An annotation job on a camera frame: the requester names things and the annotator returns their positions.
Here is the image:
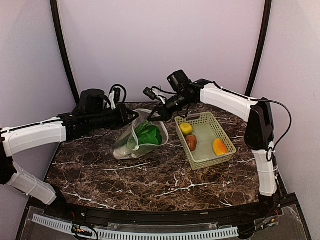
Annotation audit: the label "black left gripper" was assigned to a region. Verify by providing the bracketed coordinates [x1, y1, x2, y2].
[87, 103, 139, 130]

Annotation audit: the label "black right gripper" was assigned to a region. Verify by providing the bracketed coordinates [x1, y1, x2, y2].
[147, 91, 193, 121]

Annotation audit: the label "green bok choy toy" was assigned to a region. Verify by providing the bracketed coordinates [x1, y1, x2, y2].
[113, 121, 163, 158]

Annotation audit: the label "clear zip top bag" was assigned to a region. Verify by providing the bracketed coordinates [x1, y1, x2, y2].
[111, 108, 169, 160]

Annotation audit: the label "yellow round bun toy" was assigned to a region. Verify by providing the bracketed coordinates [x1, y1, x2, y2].
[179, 123, 193, 136]

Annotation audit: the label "brown potato toy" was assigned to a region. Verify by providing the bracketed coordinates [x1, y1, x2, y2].
[185, 134, 198, 152]

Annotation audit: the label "beige plastic basket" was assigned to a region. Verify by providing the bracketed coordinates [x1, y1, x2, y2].
[174, 112, 237, 170]

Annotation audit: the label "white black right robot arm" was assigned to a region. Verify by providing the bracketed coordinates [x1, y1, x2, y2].
[147, 70, 280, 217]

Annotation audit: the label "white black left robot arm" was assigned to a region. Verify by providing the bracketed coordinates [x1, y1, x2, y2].
[0, 84, 139, 218]

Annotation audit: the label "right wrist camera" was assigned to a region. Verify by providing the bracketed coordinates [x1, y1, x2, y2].
[143, 86, 167, 104]

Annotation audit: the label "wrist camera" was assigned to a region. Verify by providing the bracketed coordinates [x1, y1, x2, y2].
[143, 86, 167, 104]
[108, 84, 127, 110]

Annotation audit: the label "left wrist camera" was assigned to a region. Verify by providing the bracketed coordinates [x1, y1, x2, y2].
[108, 84, 127, 110]

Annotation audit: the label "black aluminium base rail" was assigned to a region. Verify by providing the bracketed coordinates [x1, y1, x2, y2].
[29, 192, 298, 228]

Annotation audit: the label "grey slotted cable duct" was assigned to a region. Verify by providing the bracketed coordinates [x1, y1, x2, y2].
[31, 214, 239, 240]

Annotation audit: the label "right black frame post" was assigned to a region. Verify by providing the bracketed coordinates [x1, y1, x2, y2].
[244, 0, 273, 97]

